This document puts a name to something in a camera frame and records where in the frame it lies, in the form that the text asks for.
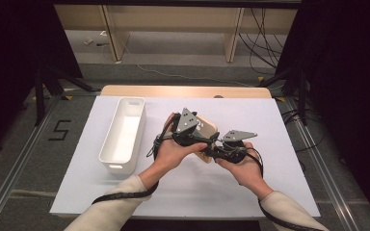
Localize beige wooden shelf unit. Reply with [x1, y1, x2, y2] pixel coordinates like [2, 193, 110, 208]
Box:
[53, 4, 298, 64]

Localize left hand-held gripper cable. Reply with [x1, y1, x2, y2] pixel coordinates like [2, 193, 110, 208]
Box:
[91, 115, 180, 205]

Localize hand-held gripper cable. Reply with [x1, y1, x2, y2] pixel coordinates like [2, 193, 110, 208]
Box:
[91, 115, 180, 205]
[245, 147, 324, 231]

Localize white floor cable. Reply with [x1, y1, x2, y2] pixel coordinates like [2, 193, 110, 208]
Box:
[121, 38, 254, 89]

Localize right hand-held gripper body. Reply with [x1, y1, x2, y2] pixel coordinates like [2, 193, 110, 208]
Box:
[215, 129, 258, 164]

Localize person's right hand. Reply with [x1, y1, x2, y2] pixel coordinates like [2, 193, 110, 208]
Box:
[216, 141, 264, 187]

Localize white plastic storage box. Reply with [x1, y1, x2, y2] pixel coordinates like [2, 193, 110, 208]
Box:
[98, 96, 147, 176]

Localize bundle of black hanging cables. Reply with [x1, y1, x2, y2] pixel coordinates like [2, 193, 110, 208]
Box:
[239, 8, 285, 76]

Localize right hand-held gripper cable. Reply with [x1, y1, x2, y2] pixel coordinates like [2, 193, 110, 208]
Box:
[245, 147, 324, 231]

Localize black floor cables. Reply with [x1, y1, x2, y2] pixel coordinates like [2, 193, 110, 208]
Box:
[282, 109, 326, 153]

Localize person's left hand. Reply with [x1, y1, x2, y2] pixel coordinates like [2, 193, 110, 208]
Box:
[155, 112, 208, 174]

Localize black tripod stand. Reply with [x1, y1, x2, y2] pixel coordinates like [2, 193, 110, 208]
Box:
[33, 65, 102, 127]
[256, 65, 309, 126]

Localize black curtain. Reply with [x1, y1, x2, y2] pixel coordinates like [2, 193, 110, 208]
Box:
[0, 0, 83, 155]
[276, 0, 370, 222]

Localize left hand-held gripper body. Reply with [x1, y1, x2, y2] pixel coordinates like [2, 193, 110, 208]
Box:
[172, 107, 213, 147]

